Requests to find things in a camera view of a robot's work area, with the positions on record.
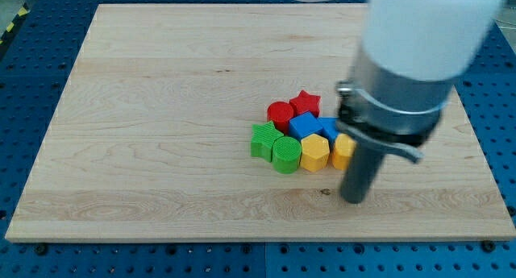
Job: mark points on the blue cube block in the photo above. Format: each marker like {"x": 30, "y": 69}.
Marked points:
{"x": 304, "y": 125}

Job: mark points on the blue block behind tool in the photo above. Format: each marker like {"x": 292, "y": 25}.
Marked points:
{"x": 329, "y": 129}

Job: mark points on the light wooden board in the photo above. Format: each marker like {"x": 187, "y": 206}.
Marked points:
{"x": 150, "y": 140}

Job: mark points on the red star block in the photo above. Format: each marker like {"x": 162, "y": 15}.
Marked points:
{"x": 306, "y": 102}

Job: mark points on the yellow hexagon block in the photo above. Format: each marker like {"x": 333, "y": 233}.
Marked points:
{"x": 315, "y": 153}

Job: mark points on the green star block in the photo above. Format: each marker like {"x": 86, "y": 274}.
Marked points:
{"x": 264, "y": 136}

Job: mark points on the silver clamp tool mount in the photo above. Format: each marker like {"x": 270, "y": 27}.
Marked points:
{"x": 387, "y": 113}

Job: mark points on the green cylinder block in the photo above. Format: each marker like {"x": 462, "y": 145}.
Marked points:
{"x": 286, "y": 155}

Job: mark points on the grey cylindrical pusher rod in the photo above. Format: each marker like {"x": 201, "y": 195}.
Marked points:
{"x": 361, "y": 172}

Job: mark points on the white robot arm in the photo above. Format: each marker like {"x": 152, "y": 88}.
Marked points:
{"x": 411, "y": 54}

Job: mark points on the red cylinder block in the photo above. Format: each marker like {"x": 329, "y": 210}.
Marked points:
{"x": 280, "y": 113}

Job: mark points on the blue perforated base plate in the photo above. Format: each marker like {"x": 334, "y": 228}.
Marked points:
{"x": 40, "y": 42}

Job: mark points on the yellow block right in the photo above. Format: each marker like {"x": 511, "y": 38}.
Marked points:
{"x": 343, "y": 150}

